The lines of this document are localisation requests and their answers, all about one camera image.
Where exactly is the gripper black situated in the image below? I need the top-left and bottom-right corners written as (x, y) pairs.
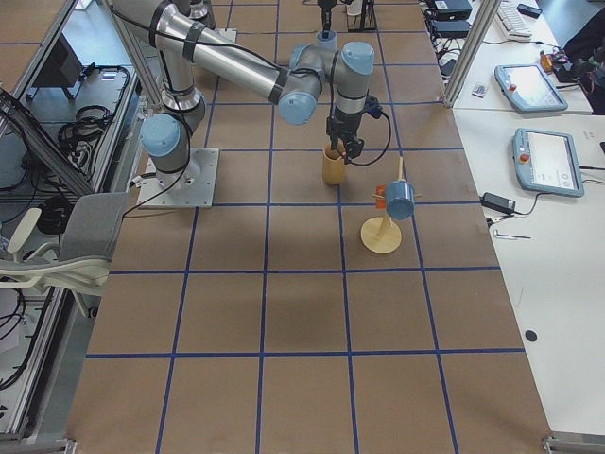
top-left (319, 0), bottom-right (363, 164)

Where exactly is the light blue plastic cup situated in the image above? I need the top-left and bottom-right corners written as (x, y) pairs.
top-left (317, 30), bottom-right (337, 50)

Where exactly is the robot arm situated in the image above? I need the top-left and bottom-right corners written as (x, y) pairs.
top-left (110, 1), bottom-right (383, 163)

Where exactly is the bamboo chopstick holder cup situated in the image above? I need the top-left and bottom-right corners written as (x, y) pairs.
top-left (321, 145), bottom-right (345, 185)

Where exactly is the orange cup on stand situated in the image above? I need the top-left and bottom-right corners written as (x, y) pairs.
top-left (373, 185), bottom-right (387, 209)

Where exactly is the blue cup on stand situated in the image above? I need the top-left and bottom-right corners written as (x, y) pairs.
top-left (385, 180), bottom-right (415, 220)

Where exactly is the wooden mug tree stand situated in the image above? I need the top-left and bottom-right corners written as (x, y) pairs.
top-left (360, 156), bottom-right (406, 254)

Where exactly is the teach pendant far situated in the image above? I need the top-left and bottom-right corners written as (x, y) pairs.
top-left (494, 64), bottom-right (568, 113)

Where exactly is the teach pendant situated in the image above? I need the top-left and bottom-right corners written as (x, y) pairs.
top-left (512, 128), bottom-right (584, 198)
top-left (494, 64), bottom-right (568, 113)

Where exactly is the black power adapter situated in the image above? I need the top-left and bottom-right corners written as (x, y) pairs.
top-left (480, 192), bottom-right (516, 215)

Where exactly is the teach pendant near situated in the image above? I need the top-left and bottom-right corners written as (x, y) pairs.
top-left (512, 128), bottom-right (584, 198)

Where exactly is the grey office chair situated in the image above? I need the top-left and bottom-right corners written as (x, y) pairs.
top-left (1, 192), bottom-right (129, 317)

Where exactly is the black braided cable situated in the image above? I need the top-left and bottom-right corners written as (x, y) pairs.
top-left (352, 101), bottom-right (392, 166)

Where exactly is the black wire mug rack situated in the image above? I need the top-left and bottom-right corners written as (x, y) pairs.
top-left (346, 0), bottom-right (377, 32)

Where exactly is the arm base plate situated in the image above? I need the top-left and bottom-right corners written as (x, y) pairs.
top-left (137, 148), bottom-right (219, 209)

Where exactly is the aluminium frame post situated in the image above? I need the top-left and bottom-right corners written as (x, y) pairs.
top-left (443, 0), bottom-right (501, 108)

